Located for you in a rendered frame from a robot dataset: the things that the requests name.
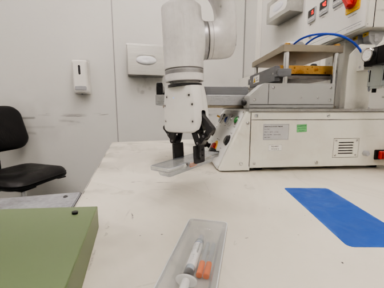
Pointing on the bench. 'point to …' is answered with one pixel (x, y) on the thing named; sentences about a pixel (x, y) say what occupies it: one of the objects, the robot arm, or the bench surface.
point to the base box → (306, 140)
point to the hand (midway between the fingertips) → (188, 154)
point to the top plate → (302, 52)
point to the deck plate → (307, 110)
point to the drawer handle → (160, 88)
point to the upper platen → (307, 74)
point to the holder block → (226, 90)
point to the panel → (220, 132)
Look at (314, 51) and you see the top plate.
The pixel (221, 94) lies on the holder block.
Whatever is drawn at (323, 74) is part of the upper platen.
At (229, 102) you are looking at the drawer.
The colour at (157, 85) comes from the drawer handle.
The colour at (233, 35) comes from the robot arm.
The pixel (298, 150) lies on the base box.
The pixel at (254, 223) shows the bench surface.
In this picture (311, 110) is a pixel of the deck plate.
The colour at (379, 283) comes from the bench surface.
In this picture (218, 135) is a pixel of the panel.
